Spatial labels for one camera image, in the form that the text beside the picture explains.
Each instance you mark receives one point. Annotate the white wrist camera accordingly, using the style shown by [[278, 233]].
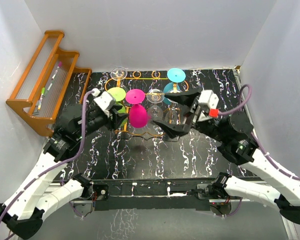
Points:
[[208, 102], [104, 100]]

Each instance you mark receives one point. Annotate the orange wooden shelf rack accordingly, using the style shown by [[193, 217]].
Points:
[[38, 74]]

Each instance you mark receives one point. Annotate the pink capped marker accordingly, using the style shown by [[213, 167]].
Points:
[[56, 71]]

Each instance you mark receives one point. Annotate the magenta plastic wine glass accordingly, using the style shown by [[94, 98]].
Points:
[[137, 115]]

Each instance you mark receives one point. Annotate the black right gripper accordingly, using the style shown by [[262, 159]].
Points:
[[187, 99]]

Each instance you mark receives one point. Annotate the green capped marker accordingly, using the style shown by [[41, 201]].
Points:
[[42, 94]]

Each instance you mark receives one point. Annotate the aluminium base frame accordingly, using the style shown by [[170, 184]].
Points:
[[168, 218]]

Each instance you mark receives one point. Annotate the teal plastic wine glass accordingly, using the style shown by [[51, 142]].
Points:
[[175, 76]]

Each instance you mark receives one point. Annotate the clear short wine glass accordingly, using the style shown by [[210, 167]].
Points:
[[155, 96]]

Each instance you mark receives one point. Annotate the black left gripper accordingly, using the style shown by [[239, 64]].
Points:
[[116, 119]]

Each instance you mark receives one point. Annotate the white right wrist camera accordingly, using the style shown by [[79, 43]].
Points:
[[208, 102]]

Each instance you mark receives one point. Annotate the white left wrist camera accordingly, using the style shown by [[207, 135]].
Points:
[[104, 100]]

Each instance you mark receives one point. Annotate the gold wire wine glass rack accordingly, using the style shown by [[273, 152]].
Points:
[[136, 80]]

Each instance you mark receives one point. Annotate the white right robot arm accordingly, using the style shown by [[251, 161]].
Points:
[[233, 130]]

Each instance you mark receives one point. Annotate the green plastic wine glass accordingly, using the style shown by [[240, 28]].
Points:
[[119, 94]]

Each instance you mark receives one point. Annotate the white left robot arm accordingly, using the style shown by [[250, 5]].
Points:
[[26, 210]]

